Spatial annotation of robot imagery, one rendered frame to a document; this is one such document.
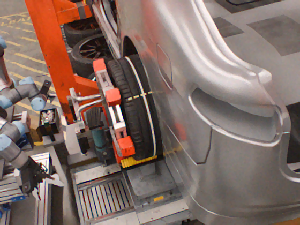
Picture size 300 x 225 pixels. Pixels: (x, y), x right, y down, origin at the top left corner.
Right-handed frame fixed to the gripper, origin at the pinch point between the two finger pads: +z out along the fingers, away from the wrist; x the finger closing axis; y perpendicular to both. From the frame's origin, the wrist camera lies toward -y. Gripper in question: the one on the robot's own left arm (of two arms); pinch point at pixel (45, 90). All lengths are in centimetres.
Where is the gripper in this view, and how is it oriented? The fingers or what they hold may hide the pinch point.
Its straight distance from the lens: 227.7
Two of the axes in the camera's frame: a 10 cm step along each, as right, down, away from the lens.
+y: -4.1, 8.9, 2.1
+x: 9.0, 3.6, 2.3
